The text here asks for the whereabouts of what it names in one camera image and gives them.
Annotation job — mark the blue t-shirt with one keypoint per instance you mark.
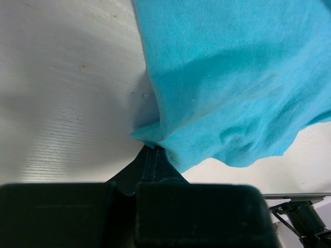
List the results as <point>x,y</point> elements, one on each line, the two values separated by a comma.
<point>234,80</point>

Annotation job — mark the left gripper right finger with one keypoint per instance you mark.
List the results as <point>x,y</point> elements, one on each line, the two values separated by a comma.
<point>171,212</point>

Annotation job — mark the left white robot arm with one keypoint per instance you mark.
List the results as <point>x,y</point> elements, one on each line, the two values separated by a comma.
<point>295,211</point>

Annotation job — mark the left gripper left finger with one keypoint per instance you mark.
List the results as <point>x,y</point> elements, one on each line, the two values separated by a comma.
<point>72,214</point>

